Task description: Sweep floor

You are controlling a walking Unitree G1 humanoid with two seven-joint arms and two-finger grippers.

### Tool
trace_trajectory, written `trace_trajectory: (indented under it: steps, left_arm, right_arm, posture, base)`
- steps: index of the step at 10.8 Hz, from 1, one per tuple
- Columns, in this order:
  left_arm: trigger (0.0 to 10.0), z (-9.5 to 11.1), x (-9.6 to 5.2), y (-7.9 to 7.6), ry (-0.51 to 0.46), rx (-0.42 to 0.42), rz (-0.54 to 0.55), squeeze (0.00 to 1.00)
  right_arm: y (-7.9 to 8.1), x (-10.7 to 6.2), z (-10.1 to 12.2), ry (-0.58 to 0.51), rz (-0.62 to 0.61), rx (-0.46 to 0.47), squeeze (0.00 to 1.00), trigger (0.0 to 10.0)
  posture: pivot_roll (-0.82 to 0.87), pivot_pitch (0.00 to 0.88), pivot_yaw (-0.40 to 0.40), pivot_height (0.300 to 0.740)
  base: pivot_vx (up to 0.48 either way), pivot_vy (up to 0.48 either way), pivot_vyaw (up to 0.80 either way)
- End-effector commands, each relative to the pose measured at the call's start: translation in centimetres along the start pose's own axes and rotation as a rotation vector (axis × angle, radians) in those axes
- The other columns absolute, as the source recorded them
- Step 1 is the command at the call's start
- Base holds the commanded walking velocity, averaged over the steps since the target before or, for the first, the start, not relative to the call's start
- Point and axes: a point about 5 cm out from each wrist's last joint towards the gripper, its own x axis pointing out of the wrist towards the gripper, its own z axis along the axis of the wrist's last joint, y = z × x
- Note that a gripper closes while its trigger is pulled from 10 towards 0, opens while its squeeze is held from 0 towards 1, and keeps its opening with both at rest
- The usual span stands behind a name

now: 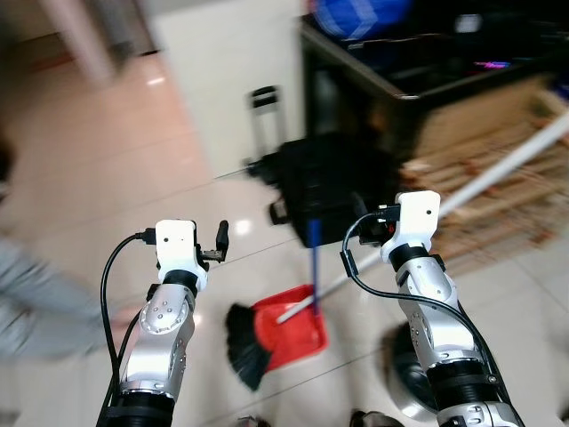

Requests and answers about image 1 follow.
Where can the person forearm in grey sleeve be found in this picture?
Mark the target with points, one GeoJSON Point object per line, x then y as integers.
{"type": "Point", "coordinates": [44, 302]}

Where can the blue fabric bag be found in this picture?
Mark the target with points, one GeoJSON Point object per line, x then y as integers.
{"type": "Point", "coordinates": [356, 16]}

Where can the robot leg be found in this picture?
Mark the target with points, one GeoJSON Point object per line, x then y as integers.
{"type": "Point", "coordinates": [373, 419]}
{"type": "Point", "coordinates": [251, 422]}

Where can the robot right leg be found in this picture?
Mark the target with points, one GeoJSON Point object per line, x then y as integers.
{"type": "Point", "coordinates": [373, 419]}

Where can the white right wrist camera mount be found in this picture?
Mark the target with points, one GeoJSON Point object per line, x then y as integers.
{"type": "Point", "coordinates": [416, 218]}

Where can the black trolley suitcase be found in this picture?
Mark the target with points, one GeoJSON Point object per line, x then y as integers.
{"type": "Point", "coordinates": [320, 187]}

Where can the robot left leg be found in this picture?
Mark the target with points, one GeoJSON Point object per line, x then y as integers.
{"type": "Point", "coordinates": [251, 422]}

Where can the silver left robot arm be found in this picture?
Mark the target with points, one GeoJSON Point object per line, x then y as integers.
{"type": "Point", "coordinates": [160, 338]}

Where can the black glass-top desk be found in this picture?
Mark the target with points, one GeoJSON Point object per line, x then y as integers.
{"type": "Point", "coordinates": [427, 62]}

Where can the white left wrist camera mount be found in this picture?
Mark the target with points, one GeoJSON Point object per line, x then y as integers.
{"type": "Point", "coordinates": [176, 245]}

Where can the wooden slatted rack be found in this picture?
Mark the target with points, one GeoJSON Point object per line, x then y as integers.
{"type": "Point", "coordinates": [516, 212]}

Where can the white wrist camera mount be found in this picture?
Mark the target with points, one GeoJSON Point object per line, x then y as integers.
{"type": "Point", "coordinates": [176, 245]}
{"type": "Point", "coordinates": [416, 218]}

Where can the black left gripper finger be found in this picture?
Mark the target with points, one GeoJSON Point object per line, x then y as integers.
{"type": "Point", "coordinates": [222, 236]}

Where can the brown cardboard box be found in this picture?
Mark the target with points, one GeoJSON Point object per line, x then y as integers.
{"type": "Point", "coordinates": [471, 124]}

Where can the black round waste bin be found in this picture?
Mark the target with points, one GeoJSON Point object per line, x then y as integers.
{"type": "Point", "coordinates": [404, 374]}

